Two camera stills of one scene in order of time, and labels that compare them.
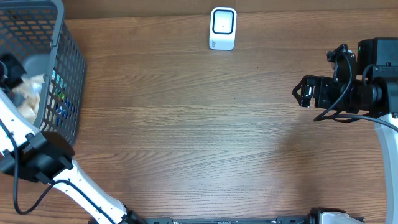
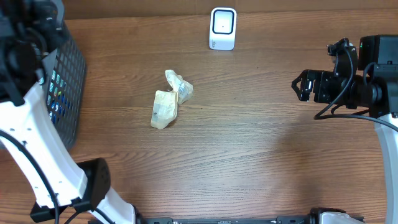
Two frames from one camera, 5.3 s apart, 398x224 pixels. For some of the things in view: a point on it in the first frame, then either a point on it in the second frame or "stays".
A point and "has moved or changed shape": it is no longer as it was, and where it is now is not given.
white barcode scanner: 222,29 stays
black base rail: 158,220 stays
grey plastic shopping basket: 36,33 stays
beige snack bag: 31,88 has moved or changed shape
